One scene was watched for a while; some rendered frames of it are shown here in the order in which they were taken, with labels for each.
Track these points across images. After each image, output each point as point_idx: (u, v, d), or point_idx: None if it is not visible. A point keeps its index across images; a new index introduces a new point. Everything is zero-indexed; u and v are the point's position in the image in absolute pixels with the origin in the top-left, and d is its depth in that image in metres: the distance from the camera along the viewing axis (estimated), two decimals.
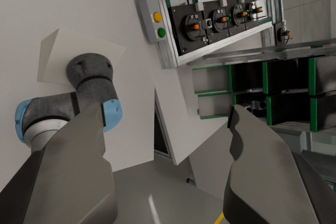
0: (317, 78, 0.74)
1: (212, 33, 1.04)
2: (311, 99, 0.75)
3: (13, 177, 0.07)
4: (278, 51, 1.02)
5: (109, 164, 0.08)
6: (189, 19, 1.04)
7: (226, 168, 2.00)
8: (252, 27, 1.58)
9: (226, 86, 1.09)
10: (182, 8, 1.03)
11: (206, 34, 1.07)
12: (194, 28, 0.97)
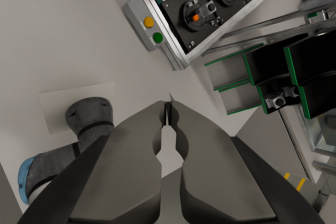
0: None
1: (218, 16, 0.86)
2: None
3: (81, 153, 0.08)
4: (310, 15, 0.78)
5: (160, 165, 0.08)
6: (188, 7, 0.88)
7: (277, 141, 1.84)
8: None
9: None
10: None
11: (212, 19, 0.90)
12: (194, 20, 0.82)
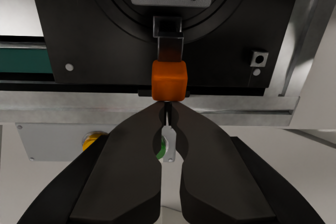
0: None
1: None
2: None
3: (81, 153, 0.08)
4: None
5: (160, 165, 0.08)
6: None
7: None
8: None
9: None
10: None
11: None
12: (178, 92, 0.13)
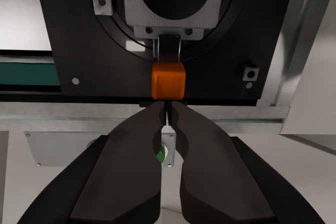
0: None
1: None
2: None
3: (81, 153, 0.08)
4: None
5: (160, 165, 0.08)
6: (115, 12, 0.18)
7: None
8: None
9: None
10: (58, 21, 0.20)
11: None
12: (177, 93, 0.13)
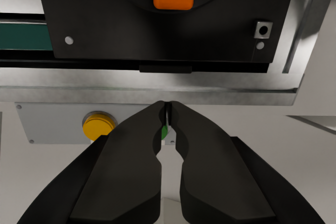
0: None
1: None
2: None
3: (81, 153, 0.08)
4: None
5: (160, 165, 0.08)
6: None
7: None
8: None
9: None
10: None
11: None
12: (185, 9, 0.11)
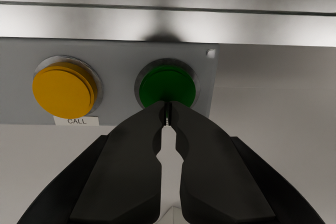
0: None
1: None
2: None
3: (81, 153, 0.08)
4: None
5: (160, 165, 0.08)
6: None
7: None
8: None
9: None
10: None
11: None
12: None
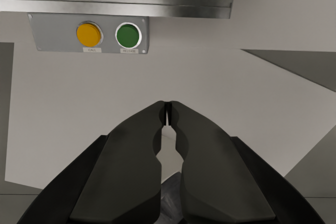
0: None
1: None
2: None
3: (81, 153, 0.08)
4: None
5: (160, 165, 0.08)
6: None
7: None
8: None
9: None
10: None
11: None
12: None
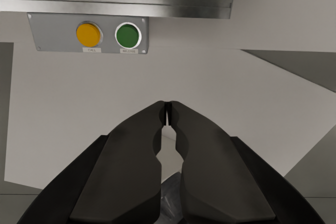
0: None
1: None
2: None
3: (81, 153, 0.08)
4: None
5: (160, 165, 0.08)
6: None
7: None
8: None
9: None
10: None
11: None
12: None
